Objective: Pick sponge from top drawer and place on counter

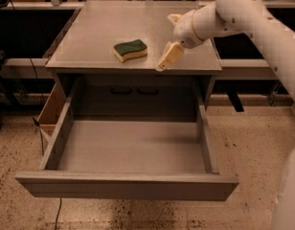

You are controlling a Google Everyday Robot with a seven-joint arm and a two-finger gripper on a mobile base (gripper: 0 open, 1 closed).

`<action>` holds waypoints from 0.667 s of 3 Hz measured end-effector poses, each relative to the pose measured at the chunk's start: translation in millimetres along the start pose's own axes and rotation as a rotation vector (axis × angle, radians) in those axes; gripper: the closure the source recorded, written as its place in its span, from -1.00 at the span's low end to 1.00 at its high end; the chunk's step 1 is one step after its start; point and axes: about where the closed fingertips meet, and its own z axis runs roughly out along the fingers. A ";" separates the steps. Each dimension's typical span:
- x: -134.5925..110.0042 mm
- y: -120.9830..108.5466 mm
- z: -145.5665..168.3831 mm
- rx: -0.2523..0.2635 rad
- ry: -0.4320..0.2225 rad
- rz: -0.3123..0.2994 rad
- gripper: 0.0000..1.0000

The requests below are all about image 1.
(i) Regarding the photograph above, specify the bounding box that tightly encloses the green and yellow sponge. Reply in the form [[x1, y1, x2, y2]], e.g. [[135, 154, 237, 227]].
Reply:
[[113, 39, 148, 62]]

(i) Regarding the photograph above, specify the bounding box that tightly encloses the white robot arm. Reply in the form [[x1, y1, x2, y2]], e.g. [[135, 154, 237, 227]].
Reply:
[[158, 0, 295, 230]]

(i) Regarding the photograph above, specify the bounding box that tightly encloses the black cable on floor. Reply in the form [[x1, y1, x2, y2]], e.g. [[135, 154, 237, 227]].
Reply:
[[54, 197, 64, 230]]

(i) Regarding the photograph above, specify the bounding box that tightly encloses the black left drawer handle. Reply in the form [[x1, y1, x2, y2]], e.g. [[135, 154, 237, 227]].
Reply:
[[110, 86, 132, 95]]

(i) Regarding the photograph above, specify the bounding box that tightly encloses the black right drawer handle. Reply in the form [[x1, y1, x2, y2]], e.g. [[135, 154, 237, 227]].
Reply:
[[137, 86, 159, 95]]

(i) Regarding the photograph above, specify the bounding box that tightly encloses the open grey top drawer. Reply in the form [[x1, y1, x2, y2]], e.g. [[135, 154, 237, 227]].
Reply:
[[15, 78, 238, 201]]

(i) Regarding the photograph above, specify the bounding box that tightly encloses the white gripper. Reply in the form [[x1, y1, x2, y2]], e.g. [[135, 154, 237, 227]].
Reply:
[[157, 10, 206, 71]]

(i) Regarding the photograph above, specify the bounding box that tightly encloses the black drawer handle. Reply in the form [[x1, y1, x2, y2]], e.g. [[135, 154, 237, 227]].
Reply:
[[137, 86, 159, 95], [110, 86, 132, 95]]

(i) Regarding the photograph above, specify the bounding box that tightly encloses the grey cabinet with counter top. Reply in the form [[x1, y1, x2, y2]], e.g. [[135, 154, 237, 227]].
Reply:
[[47, 1, 221, 120]]

